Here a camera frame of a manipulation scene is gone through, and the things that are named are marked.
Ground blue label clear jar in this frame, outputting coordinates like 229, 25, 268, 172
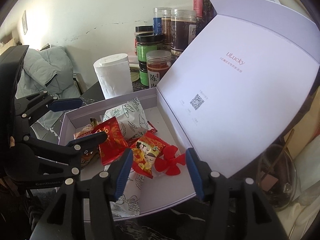
153, 7, 171, 35

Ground red plastic fan propeller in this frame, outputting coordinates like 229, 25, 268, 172
154, 145, 186, 176

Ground white bread-print snack bag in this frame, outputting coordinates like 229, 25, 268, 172
101, 98, 151, 140

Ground red chili clear jar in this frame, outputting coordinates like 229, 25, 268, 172
146, 50, 171, 88

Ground white open gift box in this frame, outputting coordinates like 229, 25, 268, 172
57, 0, 320, 222

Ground clear glass cup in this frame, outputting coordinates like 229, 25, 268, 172
256, 144, 297, 211

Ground grey puffer jacket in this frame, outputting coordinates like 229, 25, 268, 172
15, 45, 82, 138

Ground tall red label jar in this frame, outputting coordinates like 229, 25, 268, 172
193, 0, 215, 35

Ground red brown candy wrappers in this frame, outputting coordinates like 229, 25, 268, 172
73, 118, 106, 168

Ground green label black-lid jar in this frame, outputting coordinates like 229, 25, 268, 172
135, 32, 164, 88

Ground red gold candy packet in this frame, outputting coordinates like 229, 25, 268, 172
92, 117, 128, 166

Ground red cartoon figure candy packet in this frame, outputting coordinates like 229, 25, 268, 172
130, 132, 169, 179

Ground brown spice clear jar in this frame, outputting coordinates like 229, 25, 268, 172
162, 8, 171, 51

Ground small wall picture frame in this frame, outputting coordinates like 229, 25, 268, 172
22, 11, 28, 35

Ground white paper towel roll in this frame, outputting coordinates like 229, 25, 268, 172
93, 53, 133, 99

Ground dark tea clear jar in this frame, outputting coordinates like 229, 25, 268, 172
170, 9, 197, 56

